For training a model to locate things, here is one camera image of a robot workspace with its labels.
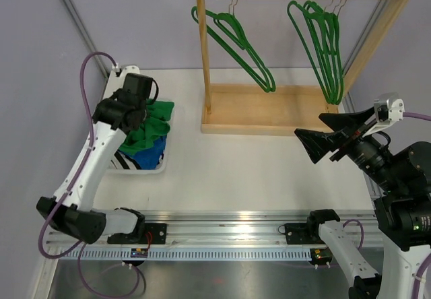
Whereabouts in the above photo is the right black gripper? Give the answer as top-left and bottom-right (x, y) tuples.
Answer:
(296, 104), (405, 193)

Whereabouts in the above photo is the green tank top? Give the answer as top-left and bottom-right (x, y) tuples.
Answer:
(119, 101), (175, 156)

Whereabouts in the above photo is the blue tank top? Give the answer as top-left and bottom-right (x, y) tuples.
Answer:
(131, 136), (166, 170)

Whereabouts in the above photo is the striped black white tank top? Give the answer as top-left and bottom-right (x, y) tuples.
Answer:
(109, 151), (141, 170)

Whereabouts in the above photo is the green hanger of blue top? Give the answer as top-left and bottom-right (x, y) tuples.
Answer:
(302, 0), (344, 105)

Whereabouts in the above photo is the green hanger of striped top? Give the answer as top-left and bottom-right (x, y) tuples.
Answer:
(316, 0), (344, 105)

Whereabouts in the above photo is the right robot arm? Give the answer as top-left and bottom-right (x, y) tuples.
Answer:
(295, 108), (430, 298)

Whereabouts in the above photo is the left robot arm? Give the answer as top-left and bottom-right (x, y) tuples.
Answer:
(36, 72), (158, 244)

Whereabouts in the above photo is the empty green hanger back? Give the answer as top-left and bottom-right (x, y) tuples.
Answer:
(191, 0), (270, 93)

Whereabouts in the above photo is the white plastic basket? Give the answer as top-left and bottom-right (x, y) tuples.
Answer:
(108, 100), (174, 175)

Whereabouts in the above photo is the wooden clothes rack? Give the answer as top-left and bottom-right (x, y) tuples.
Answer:
(191, 0), (409, 136)

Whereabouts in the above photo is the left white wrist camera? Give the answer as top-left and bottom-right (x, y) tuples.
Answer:
(110, 63), (141, 77)

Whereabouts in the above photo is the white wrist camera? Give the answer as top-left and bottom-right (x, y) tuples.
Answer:
(110, 63), (141, 77)
(364, 92), (405, 136)

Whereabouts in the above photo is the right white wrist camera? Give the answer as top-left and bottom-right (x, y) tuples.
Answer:
(364, 92), (405, 136)

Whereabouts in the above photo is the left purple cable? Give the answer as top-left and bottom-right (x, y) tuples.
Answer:
(37, 52), (147, 296)

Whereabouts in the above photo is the purple cable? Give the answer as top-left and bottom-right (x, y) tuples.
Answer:
(37, 52), (147, 296)
(343, 112), (431, 299)

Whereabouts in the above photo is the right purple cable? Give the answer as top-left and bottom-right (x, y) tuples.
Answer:
(343, 112), (431, 299)

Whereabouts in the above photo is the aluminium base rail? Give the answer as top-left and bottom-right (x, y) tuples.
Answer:
(45, 191), (391, 248)

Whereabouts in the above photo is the white slotted cable duct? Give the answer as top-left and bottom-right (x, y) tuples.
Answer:
(64, 247), (311, 261)

